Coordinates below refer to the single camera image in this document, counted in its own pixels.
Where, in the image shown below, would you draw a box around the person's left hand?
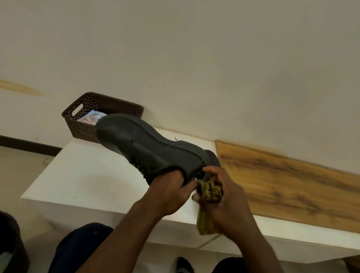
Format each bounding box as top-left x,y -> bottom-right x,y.
139,170 -> 198,218

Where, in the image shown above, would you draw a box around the person's right hand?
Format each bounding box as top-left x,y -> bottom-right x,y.
192,165 -> 255,241

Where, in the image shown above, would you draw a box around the yellow checked cloth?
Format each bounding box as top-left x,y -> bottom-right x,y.
196,180 -> 224,236

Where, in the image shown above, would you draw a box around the person's left forearm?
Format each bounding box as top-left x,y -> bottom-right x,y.
76,200 -> 165,273

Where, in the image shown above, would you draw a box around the person's black worn shoe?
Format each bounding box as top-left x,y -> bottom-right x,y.
176,256 -> 195,273

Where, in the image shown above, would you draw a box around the person's dark trousers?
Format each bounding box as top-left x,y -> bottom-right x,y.
48,222 -> 249,273

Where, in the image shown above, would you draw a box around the wooden board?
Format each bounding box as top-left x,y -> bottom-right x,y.
215,140 -> 360,234

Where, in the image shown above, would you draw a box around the blue and white plastic packet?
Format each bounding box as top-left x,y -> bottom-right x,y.
76,109 -> 108,126

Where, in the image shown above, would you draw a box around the brown perforated plastic basket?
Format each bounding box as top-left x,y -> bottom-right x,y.
61,92 -> 144,144

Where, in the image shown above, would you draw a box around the black bucket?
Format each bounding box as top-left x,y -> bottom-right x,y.
0,211 -> 30,273

